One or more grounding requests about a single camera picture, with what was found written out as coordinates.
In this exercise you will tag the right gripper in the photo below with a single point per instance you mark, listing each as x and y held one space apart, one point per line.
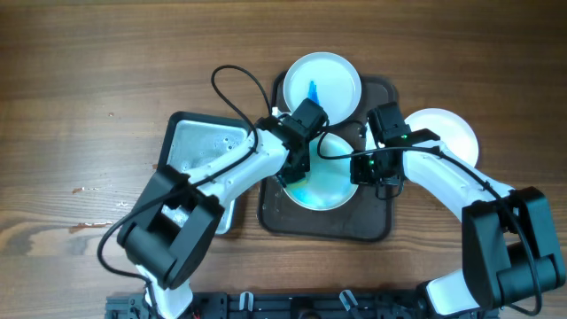
360 175

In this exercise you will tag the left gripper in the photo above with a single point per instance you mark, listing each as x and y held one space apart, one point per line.
303 164

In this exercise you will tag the white plate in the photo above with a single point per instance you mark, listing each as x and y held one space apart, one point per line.
328 185
453 130
332 78

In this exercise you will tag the green yellow sponge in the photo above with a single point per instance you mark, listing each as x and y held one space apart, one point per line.
287 183

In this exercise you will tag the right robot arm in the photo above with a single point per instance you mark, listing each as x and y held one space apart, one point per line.
510 251

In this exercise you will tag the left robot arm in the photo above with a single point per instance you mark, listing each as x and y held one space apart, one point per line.
167 234

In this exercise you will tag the brown plastic tray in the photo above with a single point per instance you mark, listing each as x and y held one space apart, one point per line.
367 216

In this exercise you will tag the black metal water tray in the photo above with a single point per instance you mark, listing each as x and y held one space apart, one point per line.
194 139

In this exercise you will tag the white plate top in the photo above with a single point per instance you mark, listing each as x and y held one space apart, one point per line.
332 78

